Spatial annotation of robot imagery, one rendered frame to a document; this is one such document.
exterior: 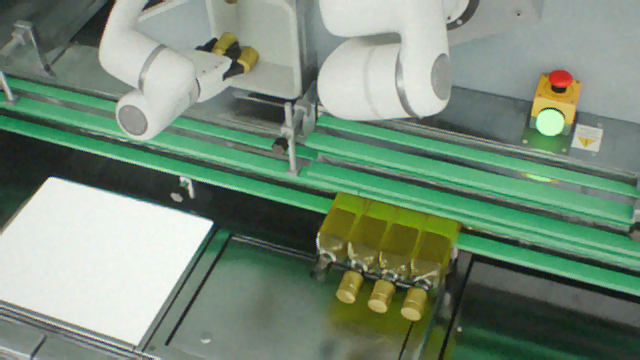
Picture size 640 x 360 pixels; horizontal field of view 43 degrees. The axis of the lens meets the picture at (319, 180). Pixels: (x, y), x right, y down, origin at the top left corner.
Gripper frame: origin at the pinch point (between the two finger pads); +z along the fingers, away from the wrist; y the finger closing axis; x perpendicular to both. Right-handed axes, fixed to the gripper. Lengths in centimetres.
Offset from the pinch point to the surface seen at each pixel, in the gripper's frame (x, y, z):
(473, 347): -46, 52, -5
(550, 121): -4, 57, 8
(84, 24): -27, -71, 56
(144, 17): -5.4, -27.9, 19.7
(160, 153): -29.2, -18.5, 7.5
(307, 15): 3.7, 10.3, 14.2
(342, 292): -31.2, 30.4, -16.6
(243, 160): -22.6, 2.9, 2.4
